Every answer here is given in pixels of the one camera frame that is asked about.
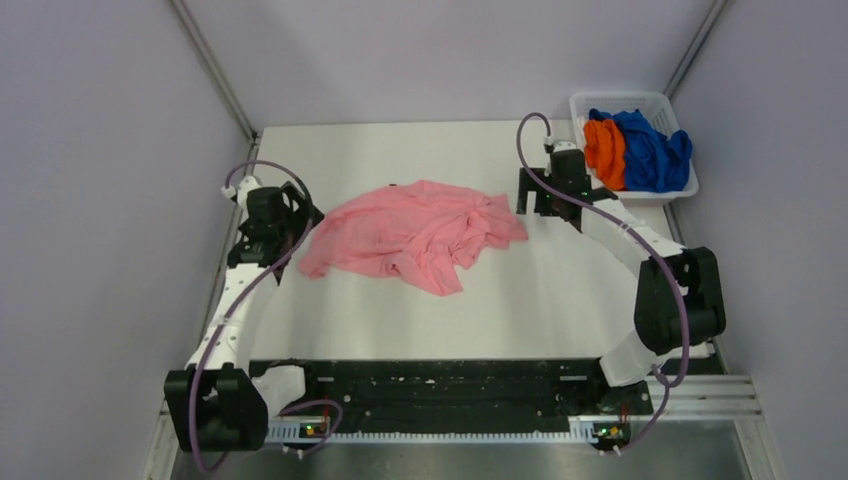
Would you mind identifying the pink t shirt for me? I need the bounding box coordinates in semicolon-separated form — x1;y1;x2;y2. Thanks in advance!
298;180;529;296

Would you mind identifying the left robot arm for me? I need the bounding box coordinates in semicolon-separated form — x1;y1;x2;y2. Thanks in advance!
163;176;323;453

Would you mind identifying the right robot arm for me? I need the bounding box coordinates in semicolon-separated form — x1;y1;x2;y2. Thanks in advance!
516;138;726;412

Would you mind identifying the orange t shirt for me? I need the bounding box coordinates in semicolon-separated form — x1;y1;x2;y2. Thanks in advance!
583;119;626;191

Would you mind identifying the blue t shirt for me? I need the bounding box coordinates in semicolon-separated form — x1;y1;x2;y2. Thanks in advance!
588;109;693;193

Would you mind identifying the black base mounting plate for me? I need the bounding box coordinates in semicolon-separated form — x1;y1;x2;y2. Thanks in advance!
286;359;654;434

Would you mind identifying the left aluminium corner post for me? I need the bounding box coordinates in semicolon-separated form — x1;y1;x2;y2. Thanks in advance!
166;0;259;144

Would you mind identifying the aluminium corner post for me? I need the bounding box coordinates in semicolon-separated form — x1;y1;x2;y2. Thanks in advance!
663;0;731;99
166;0;259;144

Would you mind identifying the right aluminium corner post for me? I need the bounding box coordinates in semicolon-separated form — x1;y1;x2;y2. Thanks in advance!
663;0;731;99

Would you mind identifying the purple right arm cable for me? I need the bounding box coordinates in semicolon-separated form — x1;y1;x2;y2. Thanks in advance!
515;111;692;458

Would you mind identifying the white slotted cable duct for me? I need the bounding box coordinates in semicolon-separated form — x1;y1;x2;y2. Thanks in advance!
265;419;630;446

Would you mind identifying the aluminium frame rail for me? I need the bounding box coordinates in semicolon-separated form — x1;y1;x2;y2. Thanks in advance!
660;375;763;421

